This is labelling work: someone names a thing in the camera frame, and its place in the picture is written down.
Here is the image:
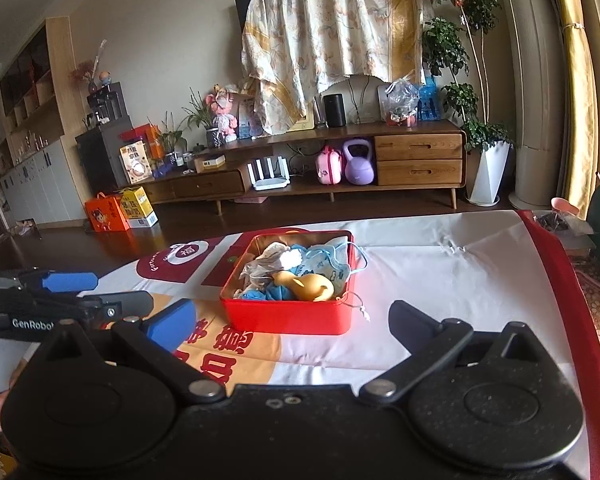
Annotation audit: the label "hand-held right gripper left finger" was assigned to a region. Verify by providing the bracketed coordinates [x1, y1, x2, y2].
[45, 299, 226, 403]

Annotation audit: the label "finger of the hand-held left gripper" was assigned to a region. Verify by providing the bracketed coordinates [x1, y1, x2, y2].
[0, 269, 99, 294]
[60, 291, 154, 331]

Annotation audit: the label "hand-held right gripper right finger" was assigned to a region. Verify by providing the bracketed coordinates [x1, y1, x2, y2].
[359, 300, 561, 403]

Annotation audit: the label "blue nitrile glove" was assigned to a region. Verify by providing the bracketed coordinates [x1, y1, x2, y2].
[232, 282, 293, 302]

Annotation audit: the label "clear packet with pink label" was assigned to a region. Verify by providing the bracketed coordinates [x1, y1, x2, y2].
[237, 260, 281, 290]

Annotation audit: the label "blue printed face mask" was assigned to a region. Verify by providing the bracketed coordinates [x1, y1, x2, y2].
[292, 240, 368, 293]

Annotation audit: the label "red tin box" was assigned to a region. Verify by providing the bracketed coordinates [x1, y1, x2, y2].
[220, 230, 356, 336]

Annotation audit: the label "yellow soft toy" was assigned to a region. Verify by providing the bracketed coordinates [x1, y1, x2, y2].
[272, 270, 336, 303]

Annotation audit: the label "orange gift bag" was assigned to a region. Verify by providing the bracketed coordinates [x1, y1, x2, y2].
[84, 192, 131, 233]

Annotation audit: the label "printed tablecloth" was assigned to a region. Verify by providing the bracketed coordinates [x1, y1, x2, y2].
[0, 210, 600, 480]

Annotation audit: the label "yellow carton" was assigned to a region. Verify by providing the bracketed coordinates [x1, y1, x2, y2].
[119, 186, 159, 229]

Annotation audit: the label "black cabinet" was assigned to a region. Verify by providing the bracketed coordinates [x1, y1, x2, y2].
[75, 117, 133, 196]

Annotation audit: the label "cream printed carton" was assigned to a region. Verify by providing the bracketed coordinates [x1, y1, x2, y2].
[119, 142, 153, 185]

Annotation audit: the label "dark wooden drawer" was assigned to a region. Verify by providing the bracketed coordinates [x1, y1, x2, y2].
[172, 170, 246, 198]

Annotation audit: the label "light wooden drawer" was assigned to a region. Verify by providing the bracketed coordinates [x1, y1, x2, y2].
[374, 134, 463, 162]
[376, 159, 463, 187]

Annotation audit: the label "orange box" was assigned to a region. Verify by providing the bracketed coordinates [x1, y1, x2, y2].
[119, 125, 162, 158]

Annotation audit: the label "purple kettlebell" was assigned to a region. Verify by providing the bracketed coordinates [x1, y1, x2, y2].
[342, 140, 377, 185]

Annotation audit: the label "small beige box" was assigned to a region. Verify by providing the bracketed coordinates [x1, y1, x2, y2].
[194, 154, 227, 172]

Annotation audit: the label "white planter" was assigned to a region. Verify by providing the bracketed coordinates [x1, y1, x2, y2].
[467, 141, 512, 207]

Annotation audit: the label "white router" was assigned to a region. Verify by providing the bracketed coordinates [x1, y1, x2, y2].
[246, 156, 291, 191]

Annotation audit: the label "small potted plant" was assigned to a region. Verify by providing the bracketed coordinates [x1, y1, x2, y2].
[147, 110, 188, 166]

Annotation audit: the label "pink small suitcase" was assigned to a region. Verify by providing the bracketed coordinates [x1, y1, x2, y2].
[316, 146, 344, 186]

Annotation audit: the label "black coffee machine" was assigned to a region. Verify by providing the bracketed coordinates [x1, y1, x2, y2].
[84, 82, 126, 128]

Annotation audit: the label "potted plant in patterned pot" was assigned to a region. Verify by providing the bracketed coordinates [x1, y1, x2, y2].
[182, 87, 226, 148]

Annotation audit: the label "pink plastic dish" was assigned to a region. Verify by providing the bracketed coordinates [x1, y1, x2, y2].
[551, 197, 581, 218]

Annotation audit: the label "wooden TV cabinet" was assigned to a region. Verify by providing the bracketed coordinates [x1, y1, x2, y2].
[140, 120, 468, 216]

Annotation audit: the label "pink doll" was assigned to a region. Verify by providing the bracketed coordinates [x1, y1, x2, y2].
[205, 84, 238, 142]

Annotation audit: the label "pink dried flowers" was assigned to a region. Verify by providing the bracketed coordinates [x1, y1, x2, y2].
[69, 40, 108, 93]

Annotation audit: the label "printed picture board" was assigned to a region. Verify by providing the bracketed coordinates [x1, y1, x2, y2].
[236, 95, 263, 140]

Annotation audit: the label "clear plastic bag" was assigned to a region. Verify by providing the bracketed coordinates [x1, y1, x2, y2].
[384, 79, 421, 127]

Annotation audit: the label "black speaker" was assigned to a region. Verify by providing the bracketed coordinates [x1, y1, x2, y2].
[322, 93, 347, 128]

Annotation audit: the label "white fan-shaped ornament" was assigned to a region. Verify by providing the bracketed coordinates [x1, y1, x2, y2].
[320, 75, 391, 126]

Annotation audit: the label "beige standing air conditioner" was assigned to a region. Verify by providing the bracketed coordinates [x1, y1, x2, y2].
[492, 0, 576, 211]

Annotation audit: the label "tall potted tree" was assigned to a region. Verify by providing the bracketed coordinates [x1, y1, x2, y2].
[422, 0, 513, 153]

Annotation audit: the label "yellow curtain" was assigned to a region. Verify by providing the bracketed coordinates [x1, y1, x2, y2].
[550, 0, 600, 221]

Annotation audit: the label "floral draped cloth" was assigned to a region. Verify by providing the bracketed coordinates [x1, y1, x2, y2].
[241, 0, 428, 136]

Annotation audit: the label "black television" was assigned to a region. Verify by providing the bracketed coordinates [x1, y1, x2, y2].
[235, 0, 256, 43]

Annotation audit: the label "wooden wall cabinet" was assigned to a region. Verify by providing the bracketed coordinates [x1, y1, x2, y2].
[0, 17, 98, 228]

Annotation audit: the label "yellow picture frame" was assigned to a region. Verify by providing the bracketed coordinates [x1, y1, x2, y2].
[287, 107, 316, 133]

